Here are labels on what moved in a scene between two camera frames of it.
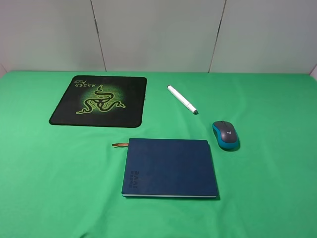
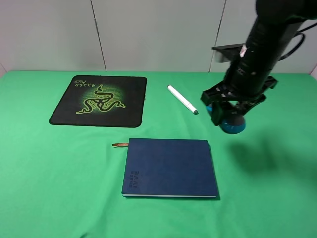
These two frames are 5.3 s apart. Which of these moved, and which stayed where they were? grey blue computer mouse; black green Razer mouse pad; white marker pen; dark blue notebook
Moved: grey blue computer mouse
Stayed: dark blue notebook; black green Razer mouse pad; white marker pen
